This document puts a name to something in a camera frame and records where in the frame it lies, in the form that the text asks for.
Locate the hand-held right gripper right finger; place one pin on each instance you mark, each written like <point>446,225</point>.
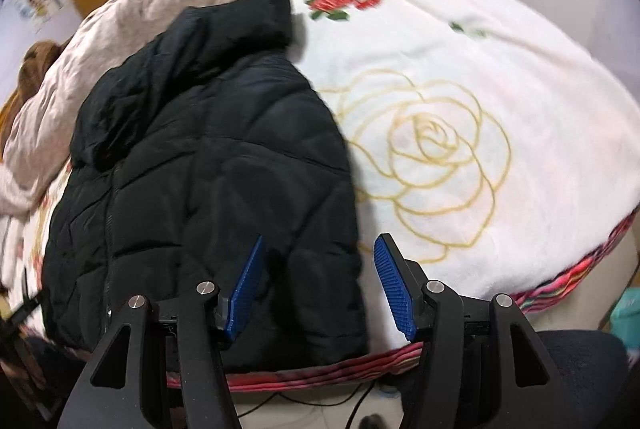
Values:
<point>395,289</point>

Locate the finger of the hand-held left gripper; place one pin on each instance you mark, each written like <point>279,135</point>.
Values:
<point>24,310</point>

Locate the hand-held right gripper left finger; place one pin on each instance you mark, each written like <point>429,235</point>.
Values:
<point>245,289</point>

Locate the black hooded puffer jacket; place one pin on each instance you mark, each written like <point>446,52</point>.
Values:
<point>200,159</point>

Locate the pink plaid bed sheet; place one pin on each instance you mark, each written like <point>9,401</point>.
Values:
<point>325,371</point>

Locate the wooden headboard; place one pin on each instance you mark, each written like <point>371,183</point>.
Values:
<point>6,119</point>

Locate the person's right leg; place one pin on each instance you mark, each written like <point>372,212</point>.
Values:
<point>585,369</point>

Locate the white rose print blanket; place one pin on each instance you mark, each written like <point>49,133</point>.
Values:
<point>500,84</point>

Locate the teal plastic bag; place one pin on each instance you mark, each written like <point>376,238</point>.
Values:
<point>627,316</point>

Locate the brown fleece blanket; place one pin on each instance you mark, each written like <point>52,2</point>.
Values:
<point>40,64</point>

